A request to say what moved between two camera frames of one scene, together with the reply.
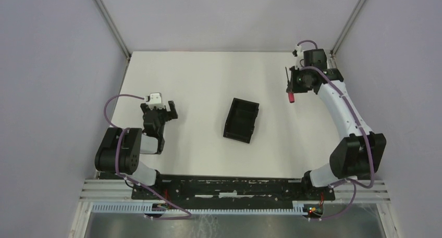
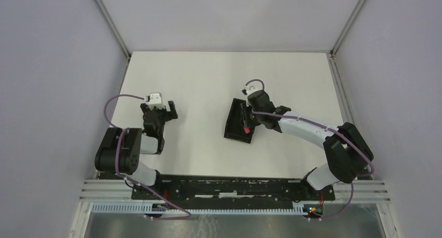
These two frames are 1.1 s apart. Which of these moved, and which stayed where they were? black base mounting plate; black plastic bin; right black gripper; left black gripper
Moved: right black gripper
Stayed: black base mounting plate; left black gripper; black plastic bin
